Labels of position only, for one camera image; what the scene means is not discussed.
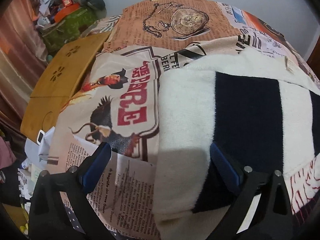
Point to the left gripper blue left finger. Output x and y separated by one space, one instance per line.
92 168

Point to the brown wooden door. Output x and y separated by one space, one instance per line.
314 59

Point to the white and navy knit sweater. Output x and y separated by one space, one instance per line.
264 113

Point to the orange box on bag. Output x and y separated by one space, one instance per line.
68 7

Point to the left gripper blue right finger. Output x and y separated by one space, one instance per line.
228 168

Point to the yellow wooden board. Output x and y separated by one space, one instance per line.
59 82

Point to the clutter pile beside bed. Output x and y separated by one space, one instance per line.
21 162

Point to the striped pink curtain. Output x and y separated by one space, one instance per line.
23 59

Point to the green patterned storage bag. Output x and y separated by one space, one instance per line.
68 29

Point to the newspaper print bed sheet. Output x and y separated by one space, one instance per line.
118 101

